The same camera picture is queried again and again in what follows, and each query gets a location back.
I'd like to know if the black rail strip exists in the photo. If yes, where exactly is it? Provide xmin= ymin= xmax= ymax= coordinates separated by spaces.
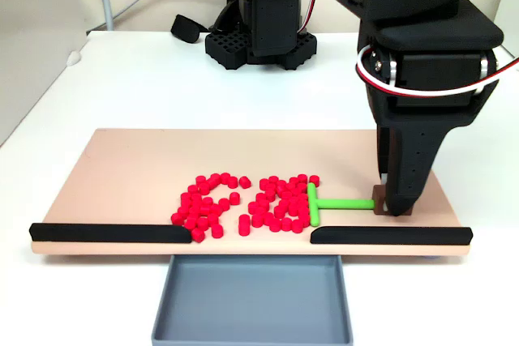
xmin=28 ymin=222 xmax=193 ymax=245
xmin=310 ymin=226 xmax=474 ymax=246

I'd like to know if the white red black servo cable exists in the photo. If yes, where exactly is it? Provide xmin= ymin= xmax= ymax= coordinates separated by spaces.
xmin=355 ymin=44 xmax=519 ymax=98

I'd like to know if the beige flat board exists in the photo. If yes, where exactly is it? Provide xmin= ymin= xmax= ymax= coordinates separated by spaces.
xmin=30 ymin=127 xmax=474 ymax=258

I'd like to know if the gray shallow tray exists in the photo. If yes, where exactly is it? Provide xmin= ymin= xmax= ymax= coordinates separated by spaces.
xmin=151 ymin=254 xmax=354 ymax=346

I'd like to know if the green T pusher brown block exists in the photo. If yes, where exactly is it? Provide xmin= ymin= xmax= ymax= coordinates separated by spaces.
xmin=307 ymin=182 xmax=414 ymax=218

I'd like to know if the black table clamp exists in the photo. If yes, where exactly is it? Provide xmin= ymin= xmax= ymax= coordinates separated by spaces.
xmin=169 ymin=0 xmax=242 ymax=45

